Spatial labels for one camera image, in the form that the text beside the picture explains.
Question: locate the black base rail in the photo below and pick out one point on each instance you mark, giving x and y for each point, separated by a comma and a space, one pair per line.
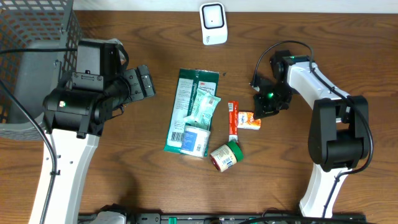
146, 218

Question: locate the grey plastic mesh basket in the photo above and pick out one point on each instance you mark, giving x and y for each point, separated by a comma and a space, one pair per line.
38, 42

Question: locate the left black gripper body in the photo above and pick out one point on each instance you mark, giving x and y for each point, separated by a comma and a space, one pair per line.
135, 91

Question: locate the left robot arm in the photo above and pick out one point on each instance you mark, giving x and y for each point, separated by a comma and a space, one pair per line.
75, 112

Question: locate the white teal wipes packet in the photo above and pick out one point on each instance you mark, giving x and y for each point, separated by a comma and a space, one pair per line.
203, 108

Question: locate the white barcode scanner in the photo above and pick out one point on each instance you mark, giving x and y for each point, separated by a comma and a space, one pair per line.
213, 23

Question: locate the red coffee stick sachet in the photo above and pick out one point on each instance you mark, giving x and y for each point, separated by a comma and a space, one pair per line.
233, 120

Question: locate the green white glove package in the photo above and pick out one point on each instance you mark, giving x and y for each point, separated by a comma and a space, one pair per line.
188, 82

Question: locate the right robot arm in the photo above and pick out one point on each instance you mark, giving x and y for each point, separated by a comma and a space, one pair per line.
340, 142

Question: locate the blue white yogurt cup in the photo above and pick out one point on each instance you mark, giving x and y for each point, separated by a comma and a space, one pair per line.
195, 141

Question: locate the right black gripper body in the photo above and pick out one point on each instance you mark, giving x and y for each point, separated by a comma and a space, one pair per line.
274, 100

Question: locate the small orange box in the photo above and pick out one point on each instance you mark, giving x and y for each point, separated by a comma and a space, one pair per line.
246, 121

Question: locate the green lid jar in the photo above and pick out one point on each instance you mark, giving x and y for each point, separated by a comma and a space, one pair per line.
226, 156

